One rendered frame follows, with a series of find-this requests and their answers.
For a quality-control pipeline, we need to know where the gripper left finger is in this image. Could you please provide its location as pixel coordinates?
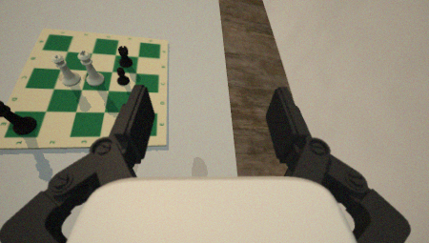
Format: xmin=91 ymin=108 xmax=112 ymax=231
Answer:
xmin=0 ymin=85 xmax=155 ymax=243

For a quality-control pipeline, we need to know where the green and cream chessboard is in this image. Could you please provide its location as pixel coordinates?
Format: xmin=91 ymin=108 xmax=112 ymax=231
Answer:
xmin=0 ymin=29 xmax=168 ymax=150

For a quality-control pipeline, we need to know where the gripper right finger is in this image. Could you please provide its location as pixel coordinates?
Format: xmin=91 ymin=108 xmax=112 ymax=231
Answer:
xmin=266 ymin=87 xmax=411 ymax=243

